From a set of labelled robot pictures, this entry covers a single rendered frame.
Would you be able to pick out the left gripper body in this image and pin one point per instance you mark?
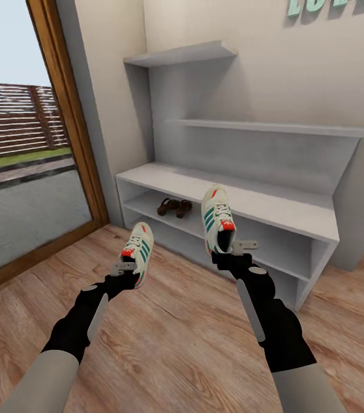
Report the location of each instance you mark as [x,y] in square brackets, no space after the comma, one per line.
[124,281]

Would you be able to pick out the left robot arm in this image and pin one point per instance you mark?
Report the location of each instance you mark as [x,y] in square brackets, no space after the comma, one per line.
[46,386]

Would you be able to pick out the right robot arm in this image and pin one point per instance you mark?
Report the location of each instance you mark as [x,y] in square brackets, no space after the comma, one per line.
[301,384]

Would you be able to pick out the sandal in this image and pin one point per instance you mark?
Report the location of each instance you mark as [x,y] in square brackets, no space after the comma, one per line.
[183,207]
[167,205]

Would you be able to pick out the gym shoe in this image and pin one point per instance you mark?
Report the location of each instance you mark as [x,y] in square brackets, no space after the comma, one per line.
[138,250]
[220,230]

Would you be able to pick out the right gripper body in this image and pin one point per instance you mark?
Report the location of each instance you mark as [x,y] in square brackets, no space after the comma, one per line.
[227,261]

